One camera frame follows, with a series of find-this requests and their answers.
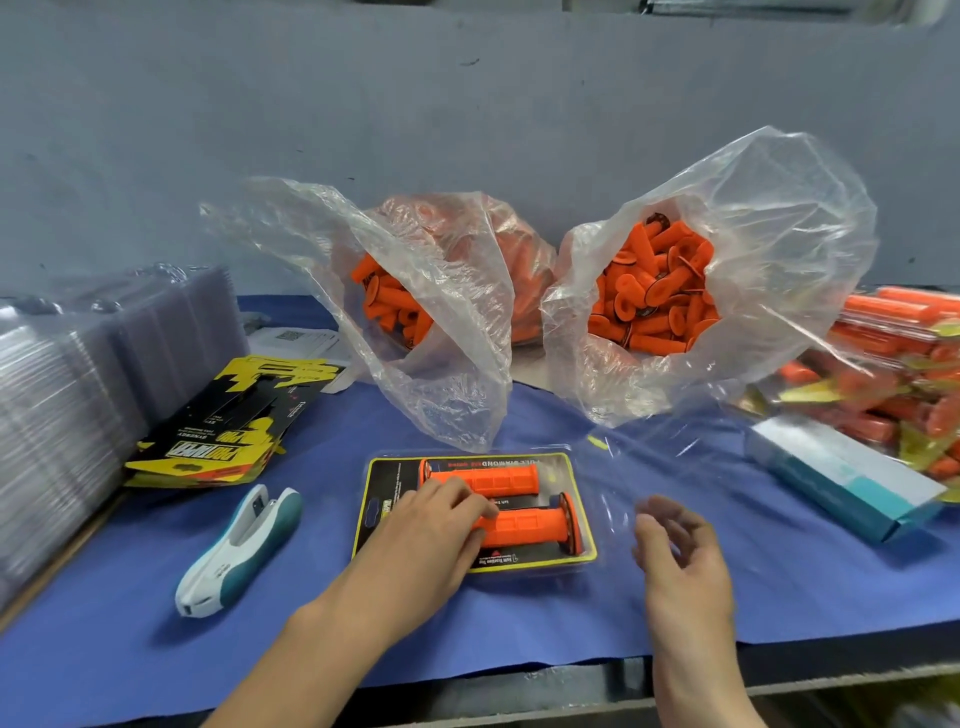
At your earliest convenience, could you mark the large clear plastic bag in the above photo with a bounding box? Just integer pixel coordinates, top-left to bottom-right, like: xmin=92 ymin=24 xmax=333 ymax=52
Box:
xmin=543 ymin=127 xmax=881 ymax=426

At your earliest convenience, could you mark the teal white cardboard box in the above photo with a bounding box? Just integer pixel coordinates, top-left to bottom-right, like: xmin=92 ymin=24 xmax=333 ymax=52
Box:
xmin=745 ymin=412 xmax=947 ymax=545

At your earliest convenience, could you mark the stack of clear blister shells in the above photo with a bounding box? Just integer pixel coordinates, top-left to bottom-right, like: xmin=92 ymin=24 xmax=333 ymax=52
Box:
xmin=0 ymin=265 xmax=249 ymax=609

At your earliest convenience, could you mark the white printed paper sheet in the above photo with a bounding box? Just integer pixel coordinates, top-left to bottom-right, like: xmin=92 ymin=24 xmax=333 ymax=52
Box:
xmin=247 ymin=325 xmax=362 ymax=395

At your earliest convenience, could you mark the stack of yellow black cards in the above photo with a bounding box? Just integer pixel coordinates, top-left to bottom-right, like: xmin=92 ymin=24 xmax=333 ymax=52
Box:
xmin=124 ymin=355 xmax=347 ymax=489

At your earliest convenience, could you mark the teal hand stapler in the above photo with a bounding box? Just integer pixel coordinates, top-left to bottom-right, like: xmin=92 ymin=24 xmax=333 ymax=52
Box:
xmin=175 ymin=483 xmax=305 ymax=620

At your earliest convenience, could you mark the person's right hand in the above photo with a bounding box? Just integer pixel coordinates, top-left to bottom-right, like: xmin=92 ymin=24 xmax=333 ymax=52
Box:
xmin=630 ymin=496 xmax=740 ymax=692

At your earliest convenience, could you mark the person's left hand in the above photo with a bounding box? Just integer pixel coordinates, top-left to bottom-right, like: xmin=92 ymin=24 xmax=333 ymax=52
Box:
xmin=307 ymin=477 xmax=501 ymax=650

